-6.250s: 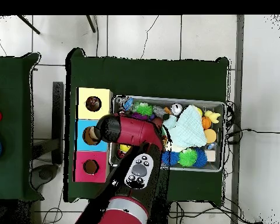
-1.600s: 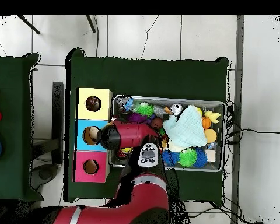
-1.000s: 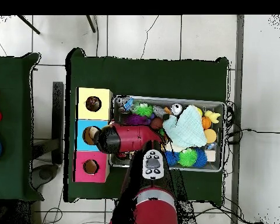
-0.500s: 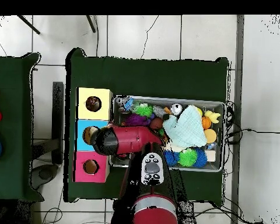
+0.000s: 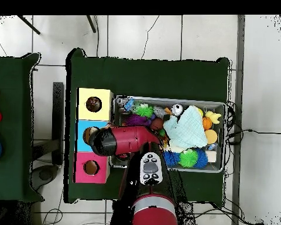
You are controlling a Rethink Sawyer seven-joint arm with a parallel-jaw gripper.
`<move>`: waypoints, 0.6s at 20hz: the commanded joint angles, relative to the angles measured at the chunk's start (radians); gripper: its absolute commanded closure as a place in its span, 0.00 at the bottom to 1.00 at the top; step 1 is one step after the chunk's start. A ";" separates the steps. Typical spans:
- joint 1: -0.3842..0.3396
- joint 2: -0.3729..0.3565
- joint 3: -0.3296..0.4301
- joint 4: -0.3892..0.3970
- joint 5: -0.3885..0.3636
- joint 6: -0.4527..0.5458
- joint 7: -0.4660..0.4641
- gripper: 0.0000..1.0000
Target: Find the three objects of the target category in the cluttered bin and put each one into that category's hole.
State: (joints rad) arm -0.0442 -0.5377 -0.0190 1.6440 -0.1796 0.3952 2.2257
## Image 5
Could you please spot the mint green knitted cloth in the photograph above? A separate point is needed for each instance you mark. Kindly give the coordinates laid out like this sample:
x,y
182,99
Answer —
x,y
187,127

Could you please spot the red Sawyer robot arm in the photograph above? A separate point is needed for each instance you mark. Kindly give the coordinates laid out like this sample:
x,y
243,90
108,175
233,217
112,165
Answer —
x,y
131,138

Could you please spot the clear shallow bin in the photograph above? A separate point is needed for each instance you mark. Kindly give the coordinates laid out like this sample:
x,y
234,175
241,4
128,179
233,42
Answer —
x,y
214,165

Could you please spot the purple spiky ball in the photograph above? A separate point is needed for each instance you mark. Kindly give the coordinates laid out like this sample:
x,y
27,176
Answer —
x,y
136,120

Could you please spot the green spiky ball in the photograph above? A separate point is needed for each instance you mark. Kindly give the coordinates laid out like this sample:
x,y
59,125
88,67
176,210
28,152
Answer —
x,y
144,110

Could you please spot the crushed plastic water bottle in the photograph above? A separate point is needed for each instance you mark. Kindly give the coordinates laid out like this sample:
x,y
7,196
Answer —
x,y
124,104

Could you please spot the large blue spiky ball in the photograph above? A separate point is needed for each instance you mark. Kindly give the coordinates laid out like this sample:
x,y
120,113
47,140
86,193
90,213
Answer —
x,y
172,158

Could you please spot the dark green table cloth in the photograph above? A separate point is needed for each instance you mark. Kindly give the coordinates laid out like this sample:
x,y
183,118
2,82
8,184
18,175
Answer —
x,y
145,75

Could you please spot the green fuzzy monster toy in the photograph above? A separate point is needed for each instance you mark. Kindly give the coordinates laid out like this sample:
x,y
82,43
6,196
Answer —
x,y
188,158

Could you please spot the small orange basketball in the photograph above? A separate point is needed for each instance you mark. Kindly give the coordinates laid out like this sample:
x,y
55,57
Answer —
x,y
206,123

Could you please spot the pale orange round sponge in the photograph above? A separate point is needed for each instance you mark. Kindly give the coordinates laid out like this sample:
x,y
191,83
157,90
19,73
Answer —
x,y
210,136

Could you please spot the black tripod leg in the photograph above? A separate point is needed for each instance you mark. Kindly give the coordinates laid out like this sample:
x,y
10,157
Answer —
x,y
91,23
28,24

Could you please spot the green covered side table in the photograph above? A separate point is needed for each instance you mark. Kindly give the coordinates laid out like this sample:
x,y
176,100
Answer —
x,y
9,93

